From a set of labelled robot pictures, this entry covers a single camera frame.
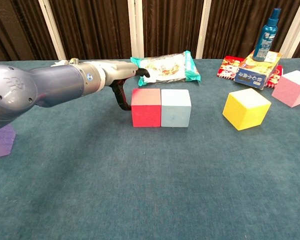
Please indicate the red foam cube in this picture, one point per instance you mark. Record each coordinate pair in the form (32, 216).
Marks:
(146, 112)

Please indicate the red cartoon snack packet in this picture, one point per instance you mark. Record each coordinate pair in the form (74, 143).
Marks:
(227, 67)

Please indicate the teal white snack bag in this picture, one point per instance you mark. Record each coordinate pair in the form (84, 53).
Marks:
(167, 68)

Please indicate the light blue foam cube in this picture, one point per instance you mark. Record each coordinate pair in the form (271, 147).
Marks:
(175, 110)

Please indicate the yellow foam cube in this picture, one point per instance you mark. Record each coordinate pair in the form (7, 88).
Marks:
(245, 110)

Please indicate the teal felt table mat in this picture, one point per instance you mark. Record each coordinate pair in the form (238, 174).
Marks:
(150, 180)

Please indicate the blue spray bottle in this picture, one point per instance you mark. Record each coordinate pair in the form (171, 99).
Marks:
(265, 37)

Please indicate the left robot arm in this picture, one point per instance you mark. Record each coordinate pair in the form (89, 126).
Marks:
(40, 85)

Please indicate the pink foam cube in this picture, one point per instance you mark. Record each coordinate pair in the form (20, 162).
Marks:
(292, 87)

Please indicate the yellow blue snack box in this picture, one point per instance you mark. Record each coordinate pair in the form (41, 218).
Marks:
(255, 75)

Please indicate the white screen frame post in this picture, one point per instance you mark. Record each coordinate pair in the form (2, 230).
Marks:
(203, 27)
(293, 27)
(135, 27)
(51, 27)

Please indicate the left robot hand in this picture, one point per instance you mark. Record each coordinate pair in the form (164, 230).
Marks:
(117, 70)

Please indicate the purple foam cube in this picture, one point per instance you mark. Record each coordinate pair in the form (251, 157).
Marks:
(1, 142)

